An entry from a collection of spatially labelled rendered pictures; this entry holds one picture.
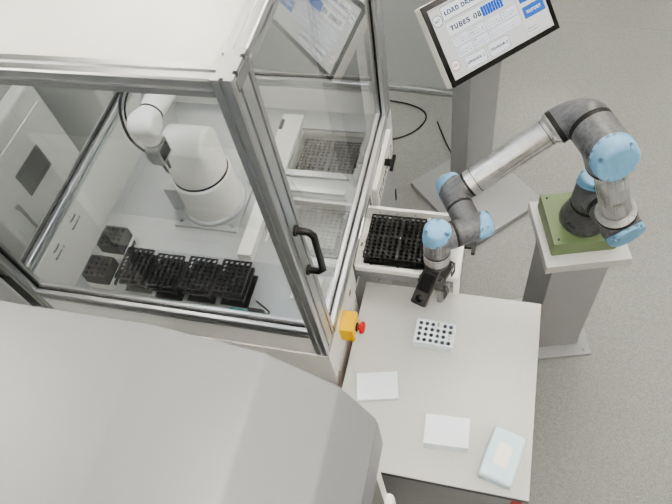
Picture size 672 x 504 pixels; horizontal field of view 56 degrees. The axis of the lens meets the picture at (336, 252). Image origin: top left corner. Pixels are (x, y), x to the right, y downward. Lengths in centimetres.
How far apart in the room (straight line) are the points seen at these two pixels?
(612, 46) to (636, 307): 174
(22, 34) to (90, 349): 61
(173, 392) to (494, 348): 127
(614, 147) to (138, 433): 123
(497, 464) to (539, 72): 263
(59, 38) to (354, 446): 89
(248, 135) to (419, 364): 114
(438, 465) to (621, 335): 135
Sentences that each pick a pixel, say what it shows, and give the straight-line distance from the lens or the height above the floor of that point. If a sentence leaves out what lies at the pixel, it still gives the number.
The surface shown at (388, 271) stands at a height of 89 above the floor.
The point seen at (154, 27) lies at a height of 197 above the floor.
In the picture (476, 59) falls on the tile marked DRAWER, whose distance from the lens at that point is 252.
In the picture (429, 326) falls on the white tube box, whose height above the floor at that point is 80.
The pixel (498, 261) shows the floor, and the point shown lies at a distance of 312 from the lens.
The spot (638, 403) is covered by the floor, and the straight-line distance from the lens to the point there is 292.
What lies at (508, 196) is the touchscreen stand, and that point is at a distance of 330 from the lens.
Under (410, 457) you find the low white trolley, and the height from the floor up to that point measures 76.
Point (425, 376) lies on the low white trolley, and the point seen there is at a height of 76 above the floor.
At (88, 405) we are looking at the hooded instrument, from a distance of 103.
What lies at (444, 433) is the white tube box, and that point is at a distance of 190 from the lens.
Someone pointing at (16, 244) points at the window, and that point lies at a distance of 191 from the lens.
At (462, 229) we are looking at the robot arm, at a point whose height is 123.
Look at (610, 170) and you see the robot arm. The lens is 169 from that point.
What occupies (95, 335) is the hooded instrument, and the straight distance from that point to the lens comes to 108.
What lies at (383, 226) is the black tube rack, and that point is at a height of 87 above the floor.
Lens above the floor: 263
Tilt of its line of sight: 56 degrees down
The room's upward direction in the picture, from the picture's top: 14 degrees counter-clockwise
